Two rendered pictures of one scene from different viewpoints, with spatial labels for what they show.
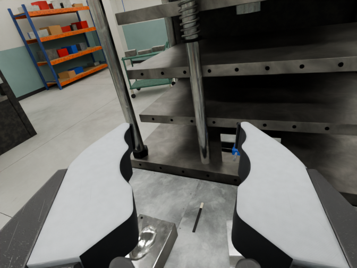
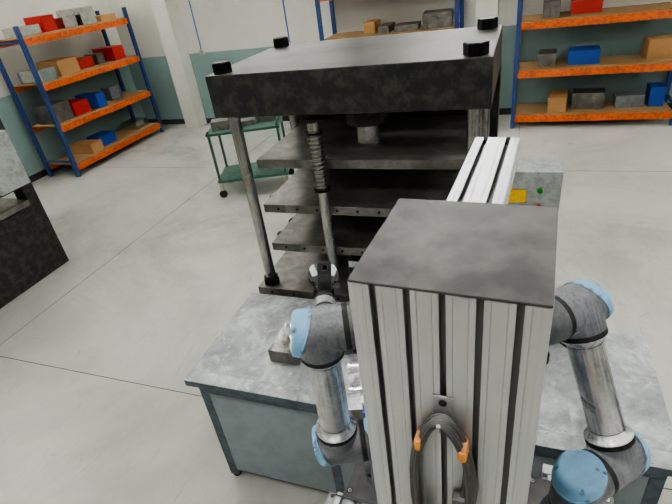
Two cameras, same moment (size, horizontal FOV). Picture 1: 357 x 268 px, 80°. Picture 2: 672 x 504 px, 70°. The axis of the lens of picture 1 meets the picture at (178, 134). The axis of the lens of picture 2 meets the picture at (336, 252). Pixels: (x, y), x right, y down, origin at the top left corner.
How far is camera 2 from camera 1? 1.62 m
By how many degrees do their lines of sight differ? 5
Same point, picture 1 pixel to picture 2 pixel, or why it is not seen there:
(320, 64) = not seen: hidden behind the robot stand
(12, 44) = not seen: outside the picture
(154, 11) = (292, 163)
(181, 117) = (314, 246)
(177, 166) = (309, 291)
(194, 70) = (324, 212)
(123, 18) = (264, 164)
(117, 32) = (181, 67)
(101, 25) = (247, 172)
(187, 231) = not seen: hidden behind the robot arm
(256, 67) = (371, 211)
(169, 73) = (303, 209)
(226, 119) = (352, 249)
